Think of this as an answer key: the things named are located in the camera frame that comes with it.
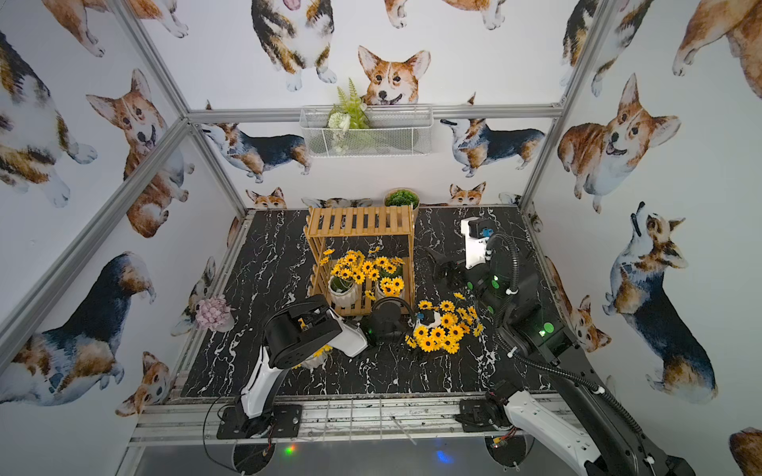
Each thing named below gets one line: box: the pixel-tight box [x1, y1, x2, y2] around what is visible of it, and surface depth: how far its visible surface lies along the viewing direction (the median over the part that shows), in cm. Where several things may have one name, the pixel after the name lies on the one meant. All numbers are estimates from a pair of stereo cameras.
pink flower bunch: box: [195, 295, 236, 333], surface depth 85 cm
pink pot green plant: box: [382, 187, 421, 213], surface depth 112 cm
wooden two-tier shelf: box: [304, 205, 416, 317], surface depth 83 cm
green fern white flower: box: [327, 77, 371, 132], surface depth 84 cm
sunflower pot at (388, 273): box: [364, 255, 406, 302], surface depth 85 cm
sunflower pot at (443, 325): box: [404, 292, 486, 354], surface depth 75 cm
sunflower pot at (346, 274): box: [319, 248, 367, 309], surface depth 87 cm
